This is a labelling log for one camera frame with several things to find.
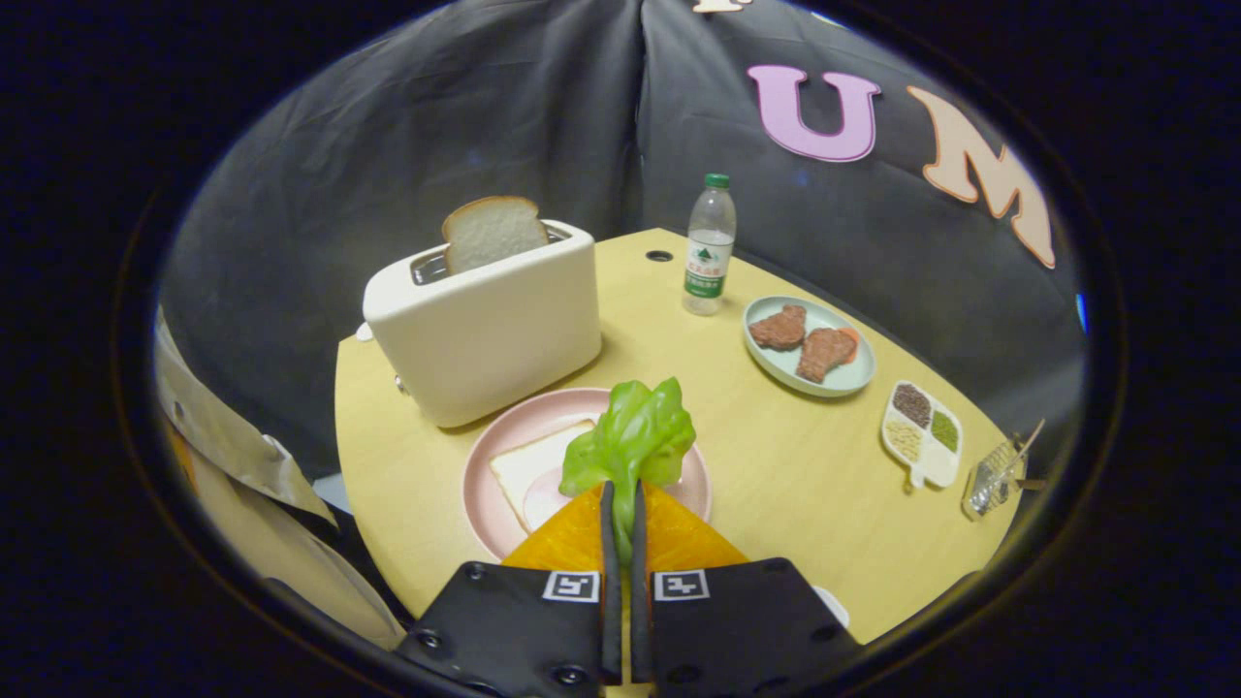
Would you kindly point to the white bread slice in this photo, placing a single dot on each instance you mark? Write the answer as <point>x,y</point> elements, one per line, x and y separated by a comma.
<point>528,463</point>

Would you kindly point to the light green plate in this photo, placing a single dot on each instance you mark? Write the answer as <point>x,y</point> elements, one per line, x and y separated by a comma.
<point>776,366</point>

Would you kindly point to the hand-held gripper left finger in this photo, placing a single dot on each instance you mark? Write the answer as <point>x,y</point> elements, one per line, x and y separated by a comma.
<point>514,630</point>

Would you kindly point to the thin wooden stick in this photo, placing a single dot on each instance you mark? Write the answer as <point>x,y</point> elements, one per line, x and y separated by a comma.
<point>1031,441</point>

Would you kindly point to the clear glass cup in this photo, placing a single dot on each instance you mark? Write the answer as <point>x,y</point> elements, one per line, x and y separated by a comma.
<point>991,483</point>

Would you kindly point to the cream white toaster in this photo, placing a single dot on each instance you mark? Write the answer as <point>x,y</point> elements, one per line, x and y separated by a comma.
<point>485,330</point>

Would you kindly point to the white oval plate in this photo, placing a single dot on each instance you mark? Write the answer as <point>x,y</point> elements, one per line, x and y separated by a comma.
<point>834,606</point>

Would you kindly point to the clear plastic water bottle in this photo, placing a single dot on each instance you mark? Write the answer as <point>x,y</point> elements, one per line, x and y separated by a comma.
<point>710,252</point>

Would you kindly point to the orange food slice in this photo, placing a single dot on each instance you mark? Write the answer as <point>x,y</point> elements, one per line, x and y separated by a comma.
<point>851,341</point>

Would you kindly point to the white divided grain dish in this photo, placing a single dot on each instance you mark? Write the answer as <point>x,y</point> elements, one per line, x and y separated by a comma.
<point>926,465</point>

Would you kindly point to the green lettuce leaf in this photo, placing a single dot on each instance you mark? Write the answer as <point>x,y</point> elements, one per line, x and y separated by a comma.
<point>630,436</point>

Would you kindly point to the person's beige clothing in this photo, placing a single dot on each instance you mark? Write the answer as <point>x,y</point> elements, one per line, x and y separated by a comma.
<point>252,523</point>

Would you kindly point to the pink round plate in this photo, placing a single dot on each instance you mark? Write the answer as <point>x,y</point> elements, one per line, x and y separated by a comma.
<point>519,419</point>

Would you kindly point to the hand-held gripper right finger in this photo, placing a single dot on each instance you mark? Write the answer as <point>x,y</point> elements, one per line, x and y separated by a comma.
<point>737,630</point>

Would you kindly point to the brown crust toast slice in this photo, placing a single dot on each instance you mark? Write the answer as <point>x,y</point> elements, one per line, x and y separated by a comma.
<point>494,233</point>

